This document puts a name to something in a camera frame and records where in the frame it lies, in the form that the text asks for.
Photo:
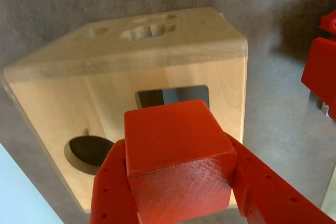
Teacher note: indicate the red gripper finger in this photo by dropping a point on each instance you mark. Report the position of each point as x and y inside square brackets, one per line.
[275, 197]
[113, 195]

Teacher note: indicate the red robot arm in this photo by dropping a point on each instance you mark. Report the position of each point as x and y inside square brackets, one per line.
[320, 66]

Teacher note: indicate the red cube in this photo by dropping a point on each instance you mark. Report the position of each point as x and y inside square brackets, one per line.
[173, 142]

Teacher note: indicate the wooden shape sorter box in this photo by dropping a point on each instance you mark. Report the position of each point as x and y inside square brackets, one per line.
[78, 103]

